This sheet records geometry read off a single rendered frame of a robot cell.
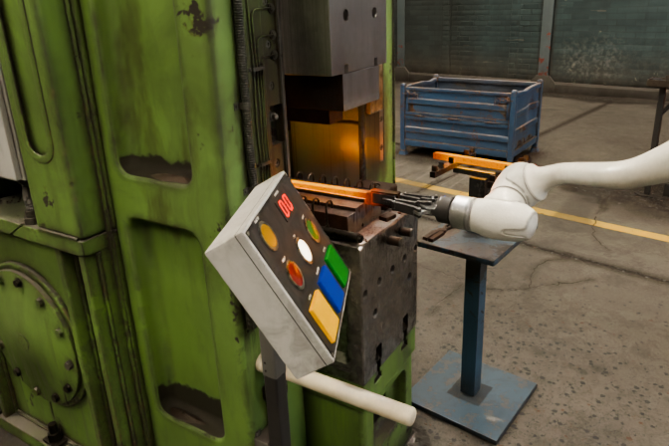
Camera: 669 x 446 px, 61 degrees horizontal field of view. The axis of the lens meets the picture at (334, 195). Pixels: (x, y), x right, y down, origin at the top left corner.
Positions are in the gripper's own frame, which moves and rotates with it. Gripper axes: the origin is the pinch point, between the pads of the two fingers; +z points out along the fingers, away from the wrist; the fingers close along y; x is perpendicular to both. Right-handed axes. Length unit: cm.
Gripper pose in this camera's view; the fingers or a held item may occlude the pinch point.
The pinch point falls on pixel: (385, 198)
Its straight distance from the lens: 161.9
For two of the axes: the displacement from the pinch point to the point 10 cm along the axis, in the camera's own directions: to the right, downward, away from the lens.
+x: -0.2, -9.4, -3.4
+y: 5.2, -3.0, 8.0
